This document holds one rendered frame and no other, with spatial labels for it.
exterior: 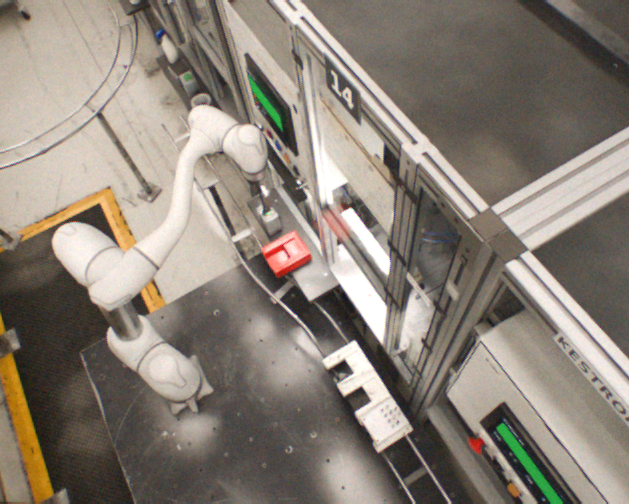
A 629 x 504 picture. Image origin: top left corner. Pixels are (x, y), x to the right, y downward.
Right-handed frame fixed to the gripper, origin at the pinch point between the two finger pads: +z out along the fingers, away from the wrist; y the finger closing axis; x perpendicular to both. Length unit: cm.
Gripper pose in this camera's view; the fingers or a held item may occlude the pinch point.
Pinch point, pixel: (260, 200)
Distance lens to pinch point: 196.2
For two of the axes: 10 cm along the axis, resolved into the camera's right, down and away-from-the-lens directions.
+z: 0.0, 4.0, 9.2
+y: -5.3, -7.8, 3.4
